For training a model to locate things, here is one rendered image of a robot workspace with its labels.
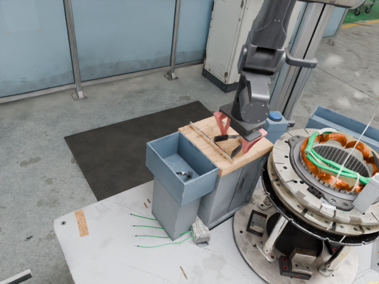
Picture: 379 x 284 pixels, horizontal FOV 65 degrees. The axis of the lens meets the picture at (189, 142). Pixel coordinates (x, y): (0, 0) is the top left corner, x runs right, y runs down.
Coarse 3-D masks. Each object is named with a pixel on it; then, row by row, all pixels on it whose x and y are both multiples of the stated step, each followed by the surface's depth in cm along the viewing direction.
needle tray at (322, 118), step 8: (320, 112) 104; (328, 112) 103; (336, 112) 101; (312, 120) 96; (320, 120) 104; (328, 120) 104; (336, 120) 103; (344, 120) 101; (352, 120) 99; (312, 128) 98; (320, 128) 96; (336, 128) 94; (344, 128) 102; (352, 128) 101; (360, 128) 99; (368, 128) 98; (376, 128) 97; (368, 136) 99; (376, 136) 98; (368, 144) 90; (376, 144) 97; (376, 152) 90
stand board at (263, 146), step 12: (204, 120) 88; (192, 132) 83; (204, 132) 84; (216, 132) 84; (228, 132) 85; (204, 144) 80; (228, 144) 81; (264, 144) 83; (216, 156) 77; (240, 156) 78; (252, 156) 79; (228, 168) 74
